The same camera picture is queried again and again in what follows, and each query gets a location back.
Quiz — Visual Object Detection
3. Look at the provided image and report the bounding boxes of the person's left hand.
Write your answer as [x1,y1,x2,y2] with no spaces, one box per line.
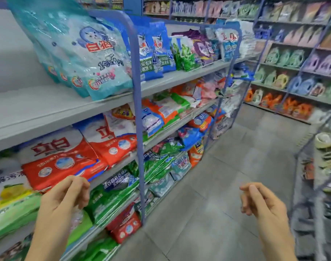
[34,175,91,243]

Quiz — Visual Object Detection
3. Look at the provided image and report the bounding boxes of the wall shelf of detergent bottles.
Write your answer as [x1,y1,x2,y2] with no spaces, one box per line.
[144,0,331,123]

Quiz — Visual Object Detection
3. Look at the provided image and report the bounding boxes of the green Ariel detergent bags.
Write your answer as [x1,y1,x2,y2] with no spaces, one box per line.
[171,35,201,71]

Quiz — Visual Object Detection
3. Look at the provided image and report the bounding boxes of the grey side goods rack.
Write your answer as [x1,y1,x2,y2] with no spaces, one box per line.
[288,108,331,261]

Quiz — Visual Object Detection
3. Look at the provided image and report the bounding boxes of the person's right hand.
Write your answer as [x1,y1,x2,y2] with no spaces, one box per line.
[239,182,293,248]

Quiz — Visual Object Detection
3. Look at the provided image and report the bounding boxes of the purple lavender detergent bags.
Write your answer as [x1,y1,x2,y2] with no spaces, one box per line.
[173,30,216,66]

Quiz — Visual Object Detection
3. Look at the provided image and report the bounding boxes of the blue wall shelving unit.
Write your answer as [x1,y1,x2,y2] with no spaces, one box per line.
[124,0,331,125]

